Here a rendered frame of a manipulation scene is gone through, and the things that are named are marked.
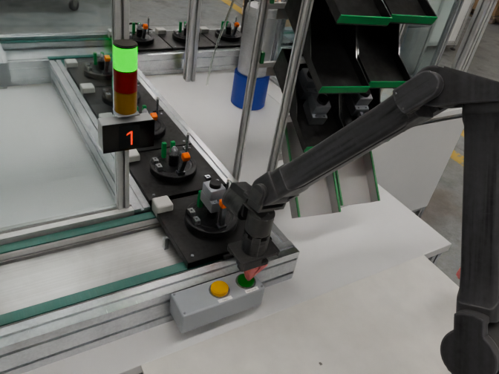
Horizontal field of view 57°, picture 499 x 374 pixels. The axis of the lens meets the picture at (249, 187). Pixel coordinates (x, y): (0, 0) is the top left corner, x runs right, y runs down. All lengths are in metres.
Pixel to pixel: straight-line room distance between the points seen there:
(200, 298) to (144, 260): 0.21
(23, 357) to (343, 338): 0.70
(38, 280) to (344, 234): 0.87
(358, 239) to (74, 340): 0.86
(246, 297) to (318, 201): 0.37
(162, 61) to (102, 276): 1.36
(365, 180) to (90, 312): 0.85
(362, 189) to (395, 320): 0.38
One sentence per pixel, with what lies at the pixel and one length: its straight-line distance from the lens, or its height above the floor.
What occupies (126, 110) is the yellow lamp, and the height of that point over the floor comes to 1.27.
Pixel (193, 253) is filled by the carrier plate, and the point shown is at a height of 0.97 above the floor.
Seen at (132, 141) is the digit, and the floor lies 1.19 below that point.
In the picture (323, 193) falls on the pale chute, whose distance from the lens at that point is 1.32.
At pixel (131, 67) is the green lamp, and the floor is 1.37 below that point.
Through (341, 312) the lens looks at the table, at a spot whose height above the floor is 0.86.
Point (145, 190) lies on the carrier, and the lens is 1.32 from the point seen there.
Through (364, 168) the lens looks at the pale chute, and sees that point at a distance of 1.43.
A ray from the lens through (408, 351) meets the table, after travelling 1.24.
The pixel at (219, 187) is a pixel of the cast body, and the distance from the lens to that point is 1.15.
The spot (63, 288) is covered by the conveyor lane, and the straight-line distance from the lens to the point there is 1.15.
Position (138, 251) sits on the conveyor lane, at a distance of 1.21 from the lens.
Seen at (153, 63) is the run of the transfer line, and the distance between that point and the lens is 2.29.
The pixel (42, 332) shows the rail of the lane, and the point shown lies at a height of 0.96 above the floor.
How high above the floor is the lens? 1.76
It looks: 35 degrees down
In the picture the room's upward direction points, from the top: 10 degrees clockwise
